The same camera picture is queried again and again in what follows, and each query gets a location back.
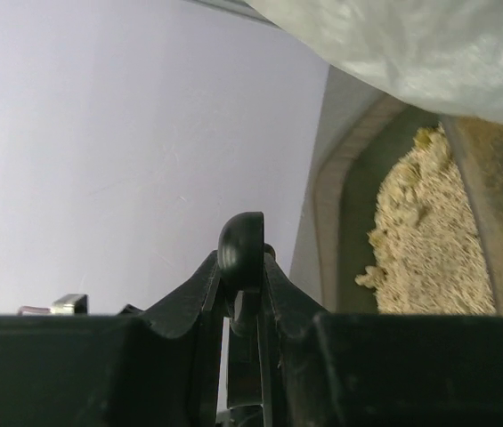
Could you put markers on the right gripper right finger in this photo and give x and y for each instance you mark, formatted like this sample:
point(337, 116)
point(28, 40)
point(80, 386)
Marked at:
point(325, 369)

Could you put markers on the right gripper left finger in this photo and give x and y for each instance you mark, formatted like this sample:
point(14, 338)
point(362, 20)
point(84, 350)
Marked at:
point(155, 367)

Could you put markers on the black litter scoop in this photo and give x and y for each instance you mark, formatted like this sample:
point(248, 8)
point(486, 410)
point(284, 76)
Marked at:
point(241, 257)

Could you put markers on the grey plastic litter box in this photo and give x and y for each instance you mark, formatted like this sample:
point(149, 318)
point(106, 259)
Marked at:
point(363, 150)

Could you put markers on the bin with white bag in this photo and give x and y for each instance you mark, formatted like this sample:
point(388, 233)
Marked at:
point(443, 56)

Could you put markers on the beige cat litter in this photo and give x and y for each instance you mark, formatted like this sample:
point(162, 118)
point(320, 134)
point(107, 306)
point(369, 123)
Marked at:
point(428, 255)

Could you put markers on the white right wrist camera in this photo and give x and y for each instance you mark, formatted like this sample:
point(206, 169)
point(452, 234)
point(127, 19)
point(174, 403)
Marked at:
point(67, 305)

